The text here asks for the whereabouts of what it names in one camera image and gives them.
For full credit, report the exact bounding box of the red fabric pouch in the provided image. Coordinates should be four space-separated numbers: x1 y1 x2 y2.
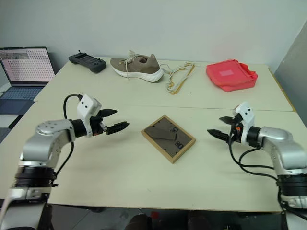
206 59 259 92

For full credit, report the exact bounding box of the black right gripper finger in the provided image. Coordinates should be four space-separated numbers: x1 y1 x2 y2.
207 129 230 142
218 116 234 125

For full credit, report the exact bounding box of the white and yellow shoelace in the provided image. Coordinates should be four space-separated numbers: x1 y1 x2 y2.
159 61 195 95

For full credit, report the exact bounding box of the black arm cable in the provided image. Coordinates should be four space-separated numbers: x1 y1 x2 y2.
49 94 82 187
227 134 288 211

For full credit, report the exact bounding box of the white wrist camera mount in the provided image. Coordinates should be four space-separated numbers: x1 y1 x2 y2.
235 101 257 145
76 94 102 138

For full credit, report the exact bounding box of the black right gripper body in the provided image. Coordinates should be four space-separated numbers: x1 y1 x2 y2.
228 112 243 144

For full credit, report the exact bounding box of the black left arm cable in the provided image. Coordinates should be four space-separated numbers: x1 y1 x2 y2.
49 94 82 187

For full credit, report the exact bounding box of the dark rounded shape under table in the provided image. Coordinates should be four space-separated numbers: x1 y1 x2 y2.
128 213 156 230

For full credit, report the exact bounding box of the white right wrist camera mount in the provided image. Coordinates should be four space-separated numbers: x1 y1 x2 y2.
235 101 257 145

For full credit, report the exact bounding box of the taupe sneaker with white sole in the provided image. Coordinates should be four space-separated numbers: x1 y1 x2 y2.
110 50 165 83

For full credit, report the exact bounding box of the open laptop computer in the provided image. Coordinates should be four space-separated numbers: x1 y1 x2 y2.
0 46 56 115

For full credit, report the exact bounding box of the wooden picture frame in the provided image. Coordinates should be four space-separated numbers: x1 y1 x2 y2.
141 115 196 164

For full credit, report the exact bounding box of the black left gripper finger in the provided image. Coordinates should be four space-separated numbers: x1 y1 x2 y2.
98 108 118 118
105 121 130 135

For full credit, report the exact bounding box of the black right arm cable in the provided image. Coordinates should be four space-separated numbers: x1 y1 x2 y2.
227 134 288 211

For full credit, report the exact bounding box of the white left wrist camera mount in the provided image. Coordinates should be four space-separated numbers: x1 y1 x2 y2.
76 94 102 138

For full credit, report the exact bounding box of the black handheld remote controller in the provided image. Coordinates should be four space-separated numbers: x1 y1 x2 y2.
68 49 107 73

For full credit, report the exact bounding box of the grey panel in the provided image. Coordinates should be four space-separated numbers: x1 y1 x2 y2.
273 35 307 168

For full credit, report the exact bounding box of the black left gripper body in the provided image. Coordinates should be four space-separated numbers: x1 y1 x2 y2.
89 115 107 137

